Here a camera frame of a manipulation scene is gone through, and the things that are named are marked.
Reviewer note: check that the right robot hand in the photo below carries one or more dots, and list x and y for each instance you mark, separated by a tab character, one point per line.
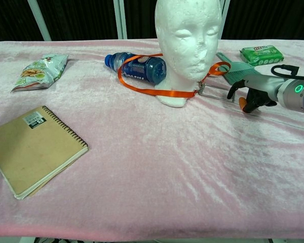
261	84

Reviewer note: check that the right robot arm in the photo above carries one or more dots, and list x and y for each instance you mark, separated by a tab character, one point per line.
301	97

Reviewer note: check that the white foam mannequin head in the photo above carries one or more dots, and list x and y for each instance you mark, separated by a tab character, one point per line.
187	50

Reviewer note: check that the green wet wipes pack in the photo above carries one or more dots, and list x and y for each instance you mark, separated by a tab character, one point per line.
262	55

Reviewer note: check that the teal hand brush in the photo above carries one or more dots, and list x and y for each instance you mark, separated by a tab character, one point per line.
233	67

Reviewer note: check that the blue plastic drink bottle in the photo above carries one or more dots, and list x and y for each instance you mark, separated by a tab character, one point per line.
147	71

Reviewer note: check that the pink velvet tablecloth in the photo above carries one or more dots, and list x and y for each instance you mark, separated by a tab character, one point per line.
152	164

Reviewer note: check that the snack bag with nuts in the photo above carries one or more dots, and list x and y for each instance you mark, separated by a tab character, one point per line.
40	73

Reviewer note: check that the brown spiral notebook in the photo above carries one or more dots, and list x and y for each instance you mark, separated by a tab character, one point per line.
33	149

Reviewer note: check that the white partition frame post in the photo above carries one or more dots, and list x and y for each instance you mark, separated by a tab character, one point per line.
226	20
39	21
120	20

